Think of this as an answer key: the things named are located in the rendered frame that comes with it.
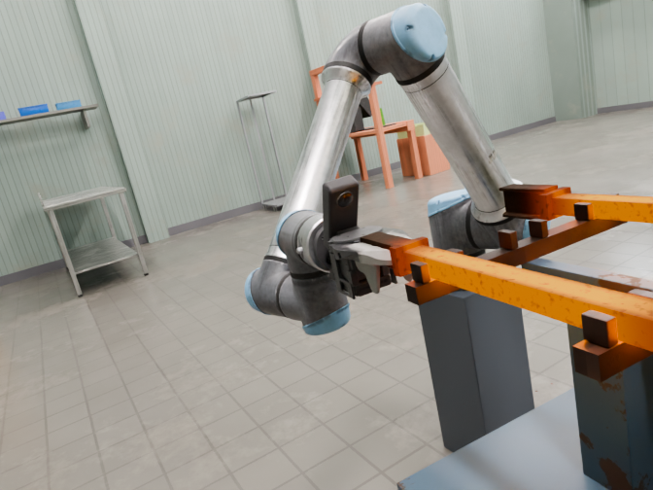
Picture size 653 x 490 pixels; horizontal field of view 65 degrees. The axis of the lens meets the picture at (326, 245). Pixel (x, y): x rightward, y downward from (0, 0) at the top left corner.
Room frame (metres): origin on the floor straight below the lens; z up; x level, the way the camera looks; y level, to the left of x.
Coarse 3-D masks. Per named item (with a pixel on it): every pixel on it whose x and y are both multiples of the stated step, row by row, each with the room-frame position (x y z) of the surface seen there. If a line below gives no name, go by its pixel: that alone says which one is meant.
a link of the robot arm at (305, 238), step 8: (320, 216) 0.79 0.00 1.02; (304, 224) 0.80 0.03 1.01; (312, 224) 0.78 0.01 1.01; (320, 224) 0.77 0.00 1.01; (304, 232) 0.78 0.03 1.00; (312, 232) 0.76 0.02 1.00; (304, 240) 0.77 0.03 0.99; (312, 240) 0.76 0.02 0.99; (304, 248) 0.77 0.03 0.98; (312, 248) 0.76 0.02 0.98; (304, 256) 0.78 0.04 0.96; (312, 256) 0.76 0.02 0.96; (312, 264) 0.77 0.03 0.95; (320, 264) 0.76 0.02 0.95
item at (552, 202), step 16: (512, 192) 0.72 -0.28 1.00; (528, 192) 0.69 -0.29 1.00; (544, 192) 0.66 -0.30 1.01; (560, 192) 0.65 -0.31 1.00; (512, 208) 0.72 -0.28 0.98; (528, 208) 0.69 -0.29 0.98; (544, 208) 0.65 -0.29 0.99; (560, 208) 0.63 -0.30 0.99; (608, 208) 0.57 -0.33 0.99; (624, 208) 0.55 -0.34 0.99; (640, 208) 0.54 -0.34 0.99
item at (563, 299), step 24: (384, 240) 0.60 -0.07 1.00; (408, 240) 0.58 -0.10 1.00; (408, 264) 0.55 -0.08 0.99; (432, 264) 0.50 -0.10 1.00; (456, 264) 0.47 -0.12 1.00; (480, 264) 0.45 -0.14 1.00; (504, 264) 0.44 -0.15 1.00; (480, 288) 0.43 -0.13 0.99; (504, 288) 0.40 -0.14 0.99; (528, 288) 0.38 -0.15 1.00; (552, 288) 0.37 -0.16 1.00; (576, 288) 0.36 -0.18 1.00; (600, 288) 0.35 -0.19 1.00; (552, 312) 0.36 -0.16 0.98; (576, 312) 0.34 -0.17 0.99; (624, 312) 0.30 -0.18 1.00; (648, 312) 0.30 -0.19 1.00; (624, 336) 0.30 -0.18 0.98; (648, 336) 0.29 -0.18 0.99
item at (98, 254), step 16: (80, 192) 6.45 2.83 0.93; (96, 192) 5.43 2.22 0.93; (112, 192) 5.17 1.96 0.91; (48, 208) 4.90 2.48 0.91; (128, 224) 5.23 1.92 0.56; (112, 240) 6.62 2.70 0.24; (64, 256) 4.93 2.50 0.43; (80, 256) 5.92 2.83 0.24; (96, 256) 5.66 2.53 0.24; (112, 256) 5.44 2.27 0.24; (128, 256) 5.22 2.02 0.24; (80, 272) 4.99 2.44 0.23; (144, 272) 5.23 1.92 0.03; (80, 288) 4.94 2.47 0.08
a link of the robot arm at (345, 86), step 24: (360, 24) 1.17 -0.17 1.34; (336, 48) 1.19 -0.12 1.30; (336, 72) 1.15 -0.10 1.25; (360, 72) 1.15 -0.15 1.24; (336, 96) 1.13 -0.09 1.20; (360, 96) 1.16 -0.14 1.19; (336, 120) 1.11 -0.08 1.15; (312, 144) 1.09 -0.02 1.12; (336, 144) 1.09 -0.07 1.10; (312, 168) 1.05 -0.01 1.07; (336, 168) 1.09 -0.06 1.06; (288, 192) 1.06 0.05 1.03; (312, 192) 1.03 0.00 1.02; (264, 264) 0.98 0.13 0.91; (264, 288) 0.94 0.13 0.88; (264, 312) 0.96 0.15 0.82
